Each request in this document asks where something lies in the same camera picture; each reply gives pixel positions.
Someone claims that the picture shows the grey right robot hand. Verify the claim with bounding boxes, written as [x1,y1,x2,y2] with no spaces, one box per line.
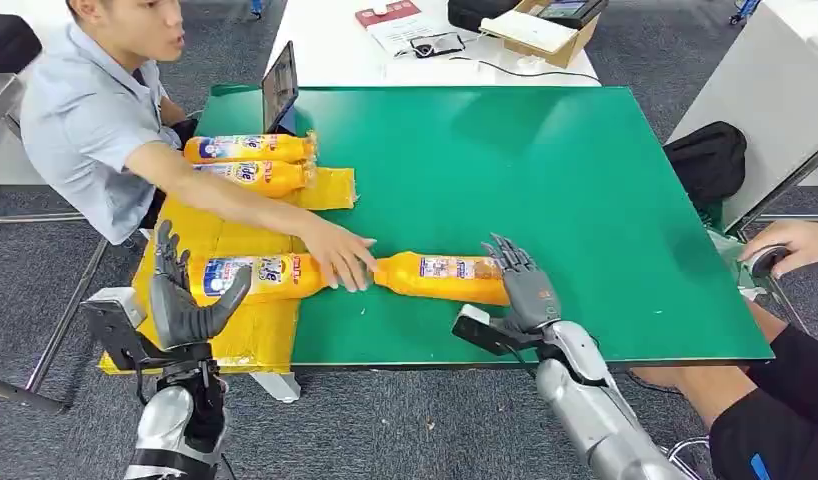
[480,233,563,333]

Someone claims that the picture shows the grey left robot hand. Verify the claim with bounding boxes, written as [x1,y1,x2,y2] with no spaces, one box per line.
[150,220,253,351]

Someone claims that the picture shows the orange drink bottle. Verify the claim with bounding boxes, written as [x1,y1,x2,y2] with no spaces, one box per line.
[183,132,318,165]
[193,160,316,199]
[371,251,511,307]
[186,253,334,305]

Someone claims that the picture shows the yellow sheet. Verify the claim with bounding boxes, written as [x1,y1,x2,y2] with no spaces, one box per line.
[97,165,359,376]

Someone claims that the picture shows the metal table leg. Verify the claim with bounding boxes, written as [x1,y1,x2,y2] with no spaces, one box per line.
[24,237,110,392]

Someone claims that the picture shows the green table mat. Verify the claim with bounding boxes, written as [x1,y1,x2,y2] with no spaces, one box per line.
[195,84,776,368]

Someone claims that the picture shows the white table foot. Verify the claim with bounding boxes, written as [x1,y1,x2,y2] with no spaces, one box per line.
[249,370,303,404]

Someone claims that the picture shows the metal floor bar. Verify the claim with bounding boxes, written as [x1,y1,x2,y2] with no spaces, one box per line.
[0,374,69,415]

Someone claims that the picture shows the seated person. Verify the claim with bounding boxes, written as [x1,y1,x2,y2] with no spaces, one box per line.
[19,0,378,294]

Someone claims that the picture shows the clear plastic bag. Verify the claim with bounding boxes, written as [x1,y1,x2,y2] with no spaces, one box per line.
[707,228,761,299]

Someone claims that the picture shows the black backpack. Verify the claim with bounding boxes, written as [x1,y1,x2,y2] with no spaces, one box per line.
[662,121,748,208]

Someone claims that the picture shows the chrome chair base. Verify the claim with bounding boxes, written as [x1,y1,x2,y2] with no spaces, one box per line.
[667,435,715,480]

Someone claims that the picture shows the black handheld device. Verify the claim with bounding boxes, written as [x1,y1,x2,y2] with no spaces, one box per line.
[740,245,791,280]

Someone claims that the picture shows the black tablet on stand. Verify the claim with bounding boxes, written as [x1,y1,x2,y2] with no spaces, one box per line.
[261,40,300,136]

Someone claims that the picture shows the cardboard box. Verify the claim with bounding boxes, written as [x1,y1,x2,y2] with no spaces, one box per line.
[480,0,609,70]

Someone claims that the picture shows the black framed glasses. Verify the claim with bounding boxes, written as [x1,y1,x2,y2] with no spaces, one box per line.
[408,31,467,60]

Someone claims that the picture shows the person in black shorts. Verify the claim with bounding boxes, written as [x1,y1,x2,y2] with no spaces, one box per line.
[630,219,818,480]

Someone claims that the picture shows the black bag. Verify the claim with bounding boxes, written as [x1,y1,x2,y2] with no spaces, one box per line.
[447,0,523,33]

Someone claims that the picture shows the black device with screen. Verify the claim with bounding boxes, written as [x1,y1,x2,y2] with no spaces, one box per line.
[538,0,609,30]

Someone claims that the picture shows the white paper sheet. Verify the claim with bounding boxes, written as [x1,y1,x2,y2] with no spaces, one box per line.
[371,11,463,58]

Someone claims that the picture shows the white side table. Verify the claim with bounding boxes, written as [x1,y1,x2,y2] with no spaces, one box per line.
[667,0,818,233]

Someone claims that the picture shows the red and white booklet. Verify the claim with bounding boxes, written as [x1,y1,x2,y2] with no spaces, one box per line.
[354,0,424,29]

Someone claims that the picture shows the black chair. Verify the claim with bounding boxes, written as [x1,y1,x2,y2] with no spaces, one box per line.
[0,13,44,75]

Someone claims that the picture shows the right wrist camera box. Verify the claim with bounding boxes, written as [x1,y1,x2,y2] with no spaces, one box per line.
[451,304,543,357]

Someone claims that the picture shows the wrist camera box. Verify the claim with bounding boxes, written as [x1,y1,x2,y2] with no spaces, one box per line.
[80,286,185,372]
[451,304,543,357]

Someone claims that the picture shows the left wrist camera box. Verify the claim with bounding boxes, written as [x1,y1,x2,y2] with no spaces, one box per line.
[80,286,185,372]

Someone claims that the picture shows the black cable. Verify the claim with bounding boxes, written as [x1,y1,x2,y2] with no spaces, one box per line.
[448,56,602,84]

